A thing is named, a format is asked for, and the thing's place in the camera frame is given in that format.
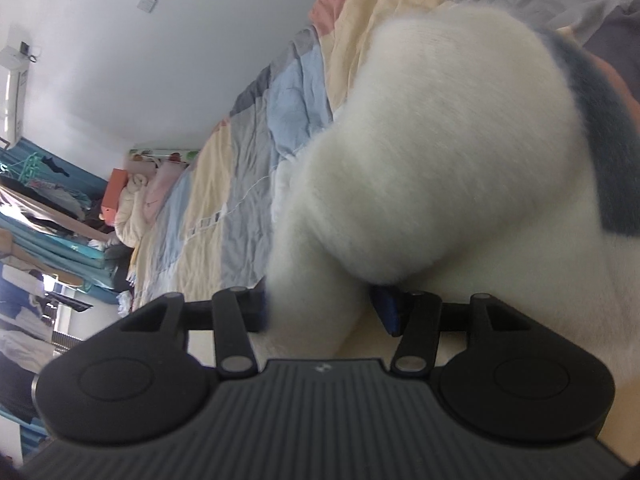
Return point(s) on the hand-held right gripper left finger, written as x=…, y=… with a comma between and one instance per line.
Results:
x=252, y=312

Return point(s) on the orange box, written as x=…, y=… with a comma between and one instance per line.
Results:
x=114, y=195

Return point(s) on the pink pillow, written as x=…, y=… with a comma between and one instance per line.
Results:
x=162, y=192

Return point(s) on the white fluffy garment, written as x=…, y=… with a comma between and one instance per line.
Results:
x=450, y=160

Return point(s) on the pastel patchwork quilt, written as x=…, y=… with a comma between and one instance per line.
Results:
x=240, y=185

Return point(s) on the colourful printed board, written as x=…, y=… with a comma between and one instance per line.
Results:
x=165, y=156

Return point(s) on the row of hanging clothes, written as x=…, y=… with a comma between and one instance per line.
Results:
x=55, y=200

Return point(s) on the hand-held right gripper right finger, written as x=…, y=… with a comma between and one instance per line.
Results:
x=387, y=310

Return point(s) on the white air conditioner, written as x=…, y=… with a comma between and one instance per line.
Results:
x=12, y=95

